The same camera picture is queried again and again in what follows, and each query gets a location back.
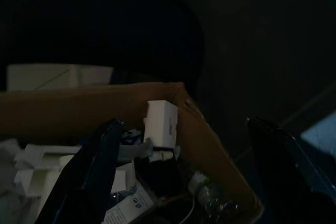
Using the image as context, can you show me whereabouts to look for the black chair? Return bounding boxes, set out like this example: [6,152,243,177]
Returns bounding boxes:
[0,0,205,91]

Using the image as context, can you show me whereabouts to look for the clear plastic bottle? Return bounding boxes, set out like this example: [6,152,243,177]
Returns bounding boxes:
[188,171,240,224]

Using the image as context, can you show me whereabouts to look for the white printed leaflet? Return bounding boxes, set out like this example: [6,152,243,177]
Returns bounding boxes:
[104,187,156,224]

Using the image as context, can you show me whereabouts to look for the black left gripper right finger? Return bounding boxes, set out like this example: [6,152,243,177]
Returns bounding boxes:
[245,116,336,224]

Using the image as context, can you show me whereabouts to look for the large cardboard rubbish box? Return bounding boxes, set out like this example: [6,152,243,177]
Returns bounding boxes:
[0,82,265,224]

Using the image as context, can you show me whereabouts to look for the large white box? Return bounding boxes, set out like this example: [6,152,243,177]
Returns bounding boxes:
[6,63,114,91]

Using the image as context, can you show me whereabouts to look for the small white carton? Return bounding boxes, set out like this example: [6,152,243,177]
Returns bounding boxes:
[143,100,180,148]

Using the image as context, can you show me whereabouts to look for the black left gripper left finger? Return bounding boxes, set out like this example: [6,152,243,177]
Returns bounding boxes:
[35,119,124,224]

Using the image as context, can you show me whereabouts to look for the white packaging insert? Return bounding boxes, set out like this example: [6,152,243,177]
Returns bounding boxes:
[13,144,137,198]

